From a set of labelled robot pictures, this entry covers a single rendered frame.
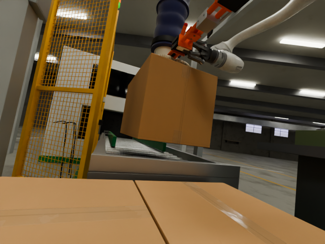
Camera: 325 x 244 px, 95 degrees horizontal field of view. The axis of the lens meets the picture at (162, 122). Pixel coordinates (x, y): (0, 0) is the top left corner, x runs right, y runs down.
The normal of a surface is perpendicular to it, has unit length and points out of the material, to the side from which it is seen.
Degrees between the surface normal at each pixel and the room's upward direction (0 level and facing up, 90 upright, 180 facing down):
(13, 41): 90
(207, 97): 90
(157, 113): 90
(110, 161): 90
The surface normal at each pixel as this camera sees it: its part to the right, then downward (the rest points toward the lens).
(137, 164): 0.36, -0.03
